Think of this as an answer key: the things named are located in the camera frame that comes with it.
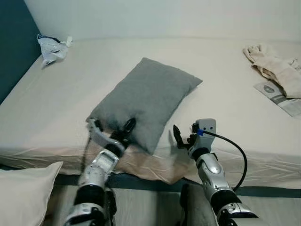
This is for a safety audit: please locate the grey pillow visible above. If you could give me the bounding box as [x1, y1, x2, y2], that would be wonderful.
[87, 57, 203, 155]

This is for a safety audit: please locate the cream pillow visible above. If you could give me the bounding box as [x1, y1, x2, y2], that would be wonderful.
[0, 161, 63, 226]

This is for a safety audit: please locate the tan under sheet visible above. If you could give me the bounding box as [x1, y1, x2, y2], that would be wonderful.
[56, 141, 200, 185]

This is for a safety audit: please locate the mattress with cream sheet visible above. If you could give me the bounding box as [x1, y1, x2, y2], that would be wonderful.
[0, 37, 301, 185]

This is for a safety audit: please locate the black left robot leg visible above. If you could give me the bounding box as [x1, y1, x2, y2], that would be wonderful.
[104, 187, 118, 226]

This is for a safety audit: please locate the grey printed booklet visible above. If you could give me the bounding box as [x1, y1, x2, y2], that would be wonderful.
[254, 81, 301, 117]

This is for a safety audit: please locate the beige crumpled garment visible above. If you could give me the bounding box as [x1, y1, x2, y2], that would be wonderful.
[243, 44, 301, 99]

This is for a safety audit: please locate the clear plastic bag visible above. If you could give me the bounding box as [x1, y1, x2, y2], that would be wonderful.
[37, 34, 73, 66]

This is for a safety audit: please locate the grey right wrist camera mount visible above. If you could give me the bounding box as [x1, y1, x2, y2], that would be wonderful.
[194, 118, 217, 145]

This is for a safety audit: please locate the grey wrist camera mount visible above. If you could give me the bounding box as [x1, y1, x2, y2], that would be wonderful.
[86, 118, 116, 148]
[194, 118, 217, 145]

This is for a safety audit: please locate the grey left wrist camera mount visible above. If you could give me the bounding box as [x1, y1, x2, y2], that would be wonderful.
[86, 118, 116, 148]

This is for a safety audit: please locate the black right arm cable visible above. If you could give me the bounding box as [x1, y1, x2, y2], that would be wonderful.
[202, 130, 249, 192]

